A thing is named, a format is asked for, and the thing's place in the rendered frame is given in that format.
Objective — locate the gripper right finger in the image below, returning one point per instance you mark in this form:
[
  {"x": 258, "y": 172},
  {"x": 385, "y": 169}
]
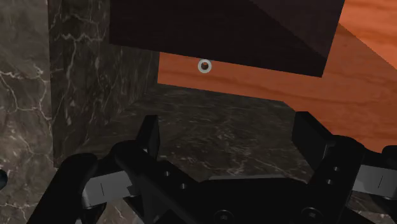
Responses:
[{"x": 338, "y": 167}]

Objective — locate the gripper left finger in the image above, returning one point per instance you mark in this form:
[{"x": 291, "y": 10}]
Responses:
[{"x": 136, "y": 173}]

